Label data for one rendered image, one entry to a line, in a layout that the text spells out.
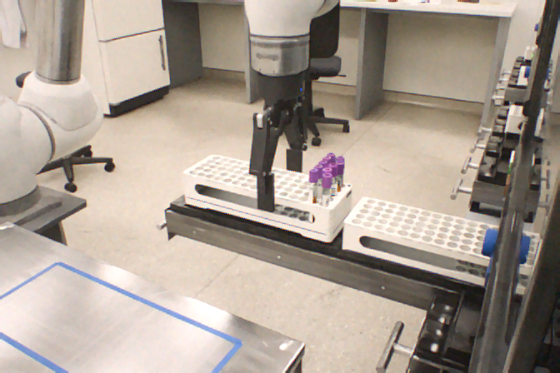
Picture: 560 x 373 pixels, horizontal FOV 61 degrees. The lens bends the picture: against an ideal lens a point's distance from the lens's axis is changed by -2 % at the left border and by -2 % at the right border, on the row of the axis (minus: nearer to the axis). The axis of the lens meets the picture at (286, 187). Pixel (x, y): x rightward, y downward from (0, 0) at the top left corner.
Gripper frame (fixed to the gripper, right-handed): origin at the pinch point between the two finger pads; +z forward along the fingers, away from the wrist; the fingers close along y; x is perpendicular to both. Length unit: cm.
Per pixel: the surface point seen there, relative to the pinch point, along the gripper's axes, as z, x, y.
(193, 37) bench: 45, -274, -334
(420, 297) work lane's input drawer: 9.9, 27.4, 6.7
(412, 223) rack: 1.4, 23.5, -0.1
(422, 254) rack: 6.9, 25.6, -0.5
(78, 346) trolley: 5.7, -7.0, 40.1
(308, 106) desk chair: 68, -104, -242
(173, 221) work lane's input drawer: 9.2, -19.5, 6.7
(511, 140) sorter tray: 6, 35, -59
